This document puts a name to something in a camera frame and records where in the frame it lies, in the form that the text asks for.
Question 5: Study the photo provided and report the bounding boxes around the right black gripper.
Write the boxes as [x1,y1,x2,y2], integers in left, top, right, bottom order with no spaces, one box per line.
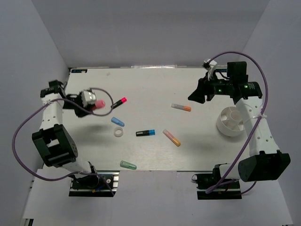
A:
[187,72,232,104]

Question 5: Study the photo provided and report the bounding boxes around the pink capped clear tube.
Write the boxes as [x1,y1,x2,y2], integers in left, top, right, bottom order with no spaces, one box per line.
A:
[91,100,105,111]

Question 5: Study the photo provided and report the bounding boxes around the pink black highlighter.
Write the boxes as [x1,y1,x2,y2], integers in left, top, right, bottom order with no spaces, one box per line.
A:
[111,97,127,109]

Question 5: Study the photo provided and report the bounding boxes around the blue black highlighter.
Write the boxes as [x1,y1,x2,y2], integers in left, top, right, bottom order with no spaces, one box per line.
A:
[135,129,156,137]

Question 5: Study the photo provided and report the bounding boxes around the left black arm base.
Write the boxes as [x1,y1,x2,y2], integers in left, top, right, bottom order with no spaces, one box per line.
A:
[69,171,119,197]

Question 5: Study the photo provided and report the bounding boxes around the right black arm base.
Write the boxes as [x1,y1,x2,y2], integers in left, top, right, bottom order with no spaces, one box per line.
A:
[191,168,242,200]

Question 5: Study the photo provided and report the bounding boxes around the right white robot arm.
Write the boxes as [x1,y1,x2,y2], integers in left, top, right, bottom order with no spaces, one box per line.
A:
[188,61,291,188]

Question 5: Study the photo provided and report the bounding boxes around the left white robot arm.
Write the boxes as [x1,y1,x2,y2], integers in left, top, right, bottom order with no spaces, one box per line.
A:
[32,80,99,188]

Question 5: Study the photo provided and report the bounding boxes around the orange clear marker upper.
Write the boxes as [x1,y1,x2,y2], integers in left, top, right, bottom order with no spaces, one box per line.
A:
[171,103,191,112]

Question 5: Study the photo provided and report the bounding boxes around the orange clear marker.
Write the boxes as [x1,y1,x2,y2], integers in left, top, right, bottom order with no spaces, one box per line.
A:
[171,103,191,112]
[163,129,181,147]

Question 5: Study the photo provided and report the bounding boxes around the left corner label sticker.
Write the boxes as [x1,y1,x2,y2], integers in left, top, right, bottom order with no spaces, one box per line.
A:
[71,69,87,73]

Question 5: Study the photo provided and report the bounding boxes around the corner label sticker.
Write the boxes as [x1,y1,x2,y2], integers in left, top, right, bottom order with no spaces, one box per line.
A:
[71,69,87,73]
[216,68,227,73]

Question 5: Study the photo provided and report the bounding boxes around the right corner label sticker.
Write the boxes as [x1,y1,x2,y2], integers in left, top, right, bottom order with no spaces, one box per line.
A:
[216,68,227,73]

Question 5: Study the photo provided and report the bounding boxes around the blue translucent cap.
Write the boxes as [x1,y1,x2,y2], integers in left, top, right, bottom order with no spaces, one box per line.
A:
[111,117,125,127]

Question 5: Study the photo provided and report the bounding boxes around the white round divided container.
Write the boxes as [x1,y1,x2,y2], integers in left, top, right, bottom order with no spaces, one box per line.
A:
[216,106,245,137]

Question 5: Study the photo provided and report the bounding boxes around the orange clear marker lower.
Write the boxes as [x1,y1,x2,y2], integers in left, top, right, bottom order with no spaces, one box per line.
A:
[163,129,181,147]

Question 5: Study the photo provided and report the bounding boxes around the green translucent cap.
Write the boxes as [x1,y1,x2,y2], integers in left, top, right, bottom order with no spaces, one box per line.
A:
[120,161,137,170]

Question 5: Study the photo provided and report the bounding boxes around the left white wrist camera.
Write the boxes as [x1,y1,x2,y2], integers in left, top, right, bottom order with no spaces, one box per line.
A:
[81,89,97,106]

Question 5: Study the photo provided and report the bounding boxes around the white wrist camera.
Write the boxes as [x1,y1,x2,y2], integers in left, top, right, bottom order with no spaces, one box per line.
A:
[202,59,217,80]
[81,89,97,106]

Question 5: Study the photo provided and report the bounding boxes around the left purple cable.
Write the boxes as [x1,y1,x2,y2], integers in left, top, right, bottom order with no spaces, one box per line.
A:
[12,87,116,197]

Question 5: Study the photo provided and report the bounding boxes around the purple cable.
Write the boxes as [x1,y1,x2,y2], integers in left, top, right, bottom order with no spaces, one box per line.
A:
[205,51,269,195]
[12,87,116,197]

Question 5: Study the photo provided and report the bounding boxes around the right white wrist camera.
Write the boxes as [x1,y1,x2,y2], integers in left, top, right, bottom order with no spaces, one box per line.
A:
[202,59,217,80]

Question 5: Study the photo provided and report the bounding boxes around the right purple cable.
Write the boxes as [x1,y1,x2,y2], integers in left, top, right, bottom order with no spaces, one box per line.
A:
[205,51,269,195]

